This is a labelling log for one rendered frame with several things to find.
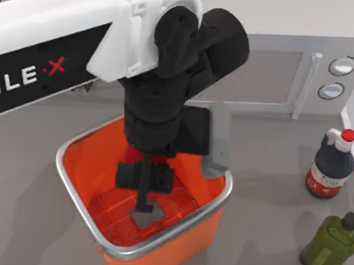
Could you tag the orange basket with metal rim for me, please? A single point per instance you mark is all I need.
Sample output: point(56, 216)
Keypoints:
point(167, 254)

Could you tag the pale microwave oven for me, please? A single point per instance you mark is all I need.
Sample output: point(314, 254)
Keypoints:
point(269, 80)

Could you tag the dark bottle with red cap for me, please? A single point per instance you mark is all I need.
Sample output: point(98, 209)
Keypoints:
point(329, 169)

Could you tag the small microwave knob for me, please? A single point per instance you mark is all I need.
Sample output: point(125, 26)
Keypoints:
point(331, 91)

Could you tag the green bottle with black cap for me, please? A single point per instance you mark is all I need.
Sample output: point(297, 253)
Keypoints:
point(330, 248)

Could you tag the large microwave knob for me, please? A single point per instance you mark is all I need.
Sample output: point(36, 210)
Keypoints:
point(343, 66)

